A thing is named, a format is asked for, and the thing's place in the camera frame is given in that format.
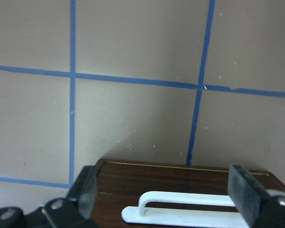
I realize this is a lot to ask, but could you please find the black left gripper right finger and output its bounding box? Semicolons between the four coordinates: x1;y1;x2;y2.
228;164;270;228

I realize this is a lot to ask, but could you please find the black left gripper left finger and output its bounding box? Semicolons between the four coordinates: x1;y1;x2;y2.
66;166;97;219

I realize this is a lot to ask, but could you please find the wooden drawer white handle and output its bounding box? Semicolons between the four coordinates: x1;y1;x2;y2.
92;159;285;228

